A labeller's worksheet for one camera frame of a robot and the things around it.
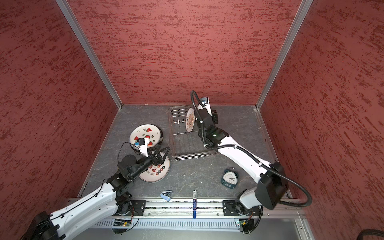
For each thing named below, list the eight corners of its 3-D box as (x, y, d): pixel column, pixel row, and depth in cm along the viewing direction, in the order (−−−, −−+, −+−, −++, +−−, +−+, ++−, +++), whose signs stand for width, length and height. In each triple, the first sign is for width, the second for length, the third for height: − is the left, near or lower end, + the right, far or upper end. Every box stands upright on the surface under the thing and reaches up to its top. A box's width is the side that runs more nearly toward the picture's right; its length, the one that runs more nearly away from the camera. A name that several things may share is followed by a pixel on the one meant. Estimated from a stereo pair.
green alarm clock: (219, 184, 84) (221, 182, 80) (224, 167, 90) (225, 164, 87) (234, 190, 82) (236, 188, 78) (238, 172, 88) (239, 169, 85)
